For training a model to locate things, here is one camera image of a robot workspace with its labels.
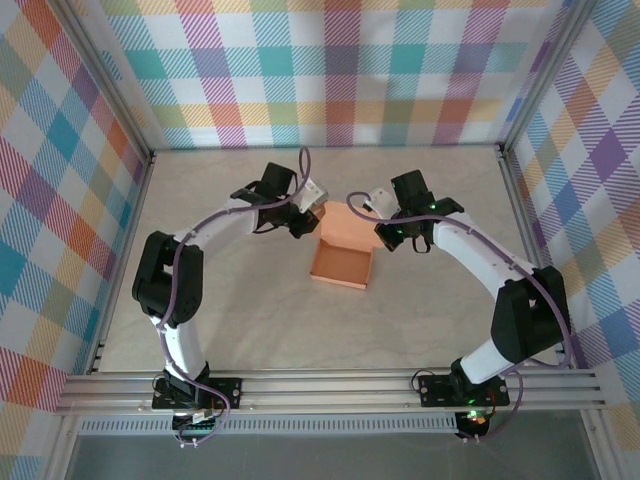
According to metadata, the aluminium frame post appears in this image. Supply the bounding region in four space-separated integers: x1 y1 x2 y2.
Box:
52 0 156 164
497 0 599 156

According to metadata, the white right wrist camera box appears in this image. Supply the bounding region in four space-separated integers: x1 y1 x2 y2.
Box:
363 187 399 219

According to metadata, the aluminium side rail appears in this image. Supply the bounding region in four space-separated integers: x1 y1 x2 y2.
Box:
85 149 157 376
497 143 574 371

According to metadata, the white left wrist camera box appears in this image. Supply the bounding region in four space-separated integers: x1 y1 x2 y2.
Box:
298 177 329 215

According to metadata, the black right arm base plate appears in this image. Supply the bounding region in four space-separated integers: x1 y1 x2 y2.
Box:
417 373 511 407

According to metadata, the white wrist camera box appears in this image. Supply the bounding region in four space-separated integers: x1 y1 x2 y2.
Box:
363 187 399 219
298 177 329 215

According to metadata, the grey slotted cable duct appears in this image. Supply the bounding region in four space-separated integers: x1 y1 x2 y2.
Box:
79 417 461 435

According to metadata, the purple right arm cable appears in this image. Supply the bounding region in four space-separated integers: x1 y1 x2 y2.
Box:
347 191 574 444

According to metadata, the orange paper box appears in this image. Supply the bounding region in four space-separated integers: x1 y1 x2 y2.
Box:
308 199 389 291

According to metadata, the aluminium front rail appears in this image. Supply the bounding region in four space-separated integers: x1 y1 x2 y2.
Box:
54 368 609 416

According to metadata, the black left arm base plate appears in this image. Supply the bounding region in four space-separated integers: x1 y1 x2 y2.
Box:
151 377 244 412

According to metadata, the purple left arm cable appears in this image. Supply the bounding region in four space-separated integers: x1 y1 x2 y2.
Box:
154 146 314 449

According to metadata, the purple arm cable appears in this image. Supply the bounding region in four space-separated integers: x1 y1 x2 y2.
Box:
154 146 314 449
347 191 574 444

